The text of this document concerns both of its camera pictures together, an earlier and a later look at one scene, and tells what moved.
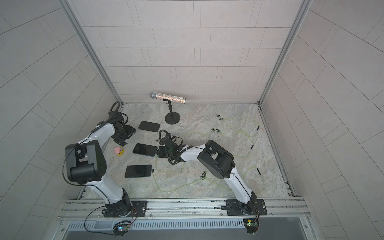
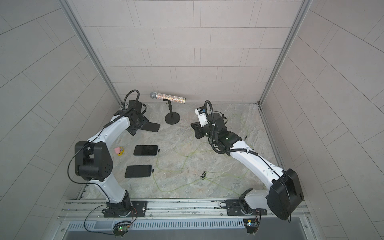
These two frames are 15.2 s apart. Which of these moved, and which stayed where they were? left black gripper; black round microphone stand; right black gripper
Moved: left black gripper; right black gripper
Stayed: black round microphone stand
